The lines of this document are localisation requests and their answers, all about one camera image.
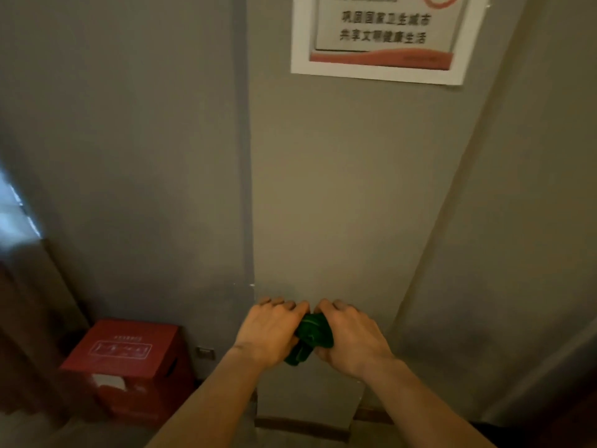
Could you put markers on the white wall poster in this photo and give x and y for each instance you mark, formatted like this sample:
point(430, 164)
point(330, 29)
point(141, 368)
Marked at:
point(385, 34)

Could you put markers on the person's right fingers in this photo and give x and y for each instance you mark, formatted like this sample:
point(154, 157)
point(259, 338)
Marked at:
point(336, 306)

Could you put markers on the person's left fingers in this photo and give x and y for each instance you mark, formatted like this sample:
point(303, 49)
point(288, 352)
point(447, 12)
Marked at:
point(284, 306)

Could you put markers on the green cloth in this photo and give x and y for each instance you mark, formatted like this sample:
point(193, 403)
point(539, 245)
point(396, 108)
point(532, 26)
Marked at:
point(311, 336)

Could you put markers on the wall power socket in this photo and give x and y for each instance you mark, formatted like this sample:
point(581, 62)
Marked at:
point(205, 353)

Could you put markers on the person's left forearm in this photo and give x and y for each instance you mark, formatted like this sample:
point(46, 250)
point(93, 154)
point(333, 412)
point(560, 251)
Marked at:
point(212, 401)

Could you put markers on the person's right forearm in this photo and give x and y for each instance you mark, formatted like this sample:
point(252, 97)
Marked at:
point(419, 405)

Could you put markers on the person's right hand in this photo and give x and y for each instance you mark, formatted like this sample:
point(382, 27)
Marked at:
point(354, 338)

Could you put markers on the person's left hand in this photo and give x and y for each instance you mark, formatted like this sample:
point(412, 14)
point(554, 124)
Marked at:
point(266, 332)

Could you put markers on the brown curtain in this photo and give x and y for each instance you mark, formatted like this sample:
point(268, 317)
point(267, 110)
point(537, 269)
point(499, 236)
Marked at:
point(32, 340)

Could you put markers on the red cardboard box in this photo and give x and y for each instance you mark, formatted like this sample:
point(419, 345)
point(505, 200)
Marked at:
point(128, 368)

